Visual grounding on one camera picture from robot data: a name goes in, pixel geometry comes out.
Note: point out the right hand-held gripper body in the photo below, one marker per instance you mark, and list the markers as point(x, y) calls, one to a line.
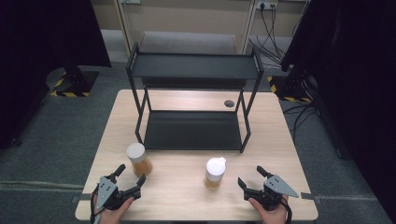
point(274, 188)

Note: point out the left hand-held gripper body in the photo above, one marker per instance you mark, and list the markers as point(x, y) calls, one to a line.
point(107, 193)

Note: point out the glass jar with white lid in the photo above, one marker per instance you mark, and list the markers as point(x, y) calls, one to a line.
point(140, 163)

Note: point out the bottle with white flip lid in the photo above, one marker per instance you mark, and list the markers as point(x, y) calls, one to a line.
point(214, 171)

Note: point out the black two-tier metal shelf rack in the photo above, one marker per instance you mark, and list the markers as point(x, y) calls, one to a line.
point(193, 67)

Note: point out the person's left hand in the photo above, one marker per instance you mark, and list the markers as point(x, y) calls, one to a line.
point(113, 216)

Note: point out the person's right hand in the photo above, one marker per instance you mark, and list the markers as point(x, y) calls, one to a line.
point(272, 216)

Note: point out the stand base with striped tape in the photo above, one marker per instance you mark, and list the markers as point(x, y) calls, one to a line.
point(77, 82)
point(288, 90)

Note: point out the black curtain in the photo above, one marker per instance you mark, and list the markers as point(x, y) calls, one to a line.
point(358, 77)
point(37, 46)

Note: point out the white wall socket with black plugs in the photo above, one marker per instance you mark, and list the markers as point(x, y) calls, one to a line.
point(267, 4)

